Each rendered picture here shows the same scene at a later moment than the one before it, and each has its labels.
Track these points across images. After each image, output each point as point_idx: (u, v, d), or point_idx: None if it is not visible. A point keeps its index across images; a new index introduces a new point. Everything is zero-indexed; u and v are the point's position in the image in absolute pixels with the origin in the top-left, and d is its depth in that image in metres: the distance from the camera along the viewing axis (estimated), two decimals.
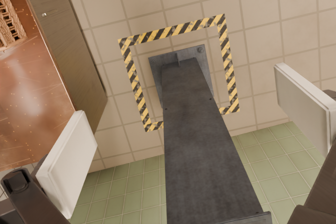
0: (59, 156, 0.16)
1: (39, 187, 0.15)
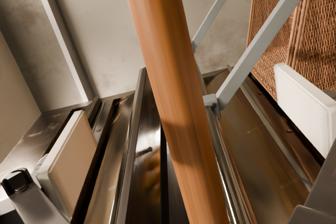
0: (59, 156, 0.16)
1: (39, 187, 0.15)
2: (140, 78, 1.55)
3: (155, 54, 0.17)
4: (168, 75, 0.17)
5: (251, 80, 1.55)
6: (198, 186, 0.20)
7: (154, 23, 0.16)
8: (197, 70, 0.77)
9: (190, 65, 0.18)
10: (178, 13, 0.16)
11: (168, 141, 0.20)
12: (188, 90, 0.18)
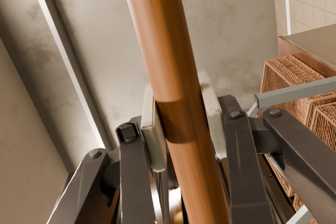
0: (154, 115, 0.17)
1: (142, 140, 0.16)
2: None
3: (155, 53, 0.17)
4: (168, 74, 0.17)
5: (261, 156, 1.74)
6: (198, 185, 0.20)
7: (154, 22, 0.16)
8: (227, 211, 0.96)
9: (190, 65, 0.18)
10: (178, 12, 0.16)
11: (168, 140, 0.20)
12: (188, 90, 0.18)
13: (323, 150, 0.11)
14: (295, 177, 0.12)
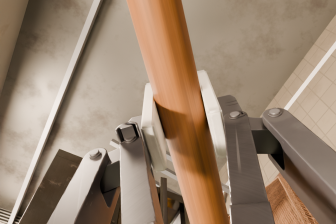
0: (154, 115, 0.17)
1: (142, 140, 0.16)
2: (162, 194, 1.85)
3: (154, 54, 0.17)
4: (167, 75, 0.17)
5: None
6: (197, 185, 0.20)
7: (153, 23, 0.16)
8: None
9: (189, 65, 0.18)
10: (177, 13, 0.16)
11: (168, 140, 0.20)
12: (188, 90, 0.18)
13: (323, 150, 0.11)
14: (295, 177, 0.12)
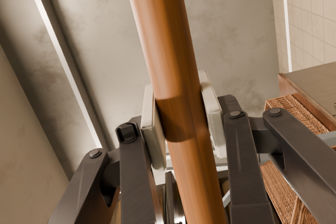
0: (154, 115, 0.17)
1: (142, 140, 0.16)
2: (167, 188, 1.82)
3: (156, 51, 0.17)
4: (168, 73, 0.17)
5: None
6: (196, 185, 0.20)
7: (155, 21, 0.16)
8: None
9: (190, 64, 0.18)
10: (180, 11, 0.17)
11: (168, 139, 0.20)
12: (188, 89, 0.18)
13: (323, 150, 0.11)
14: (295, 177, 0.12)
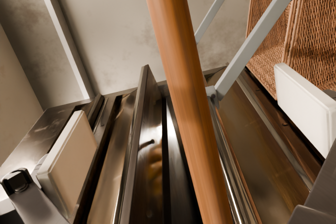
0: (59, 156, 0.16)
1: (39, 187, 0.15)
2: (142, 75, 1.61)
3: (168, 44, 0.23)
4: (177, 60, 0.23)
5: (249, 77, 1.60)
6: (199, 149, 0.26)
7: (167, 21, 0.22)
8: None
9: (194, 53, 0.23)
10: (185, 14, 0.22)
11: (177, 113, 0.26)
12: (192, 72, 0.24)
13: None
14: None
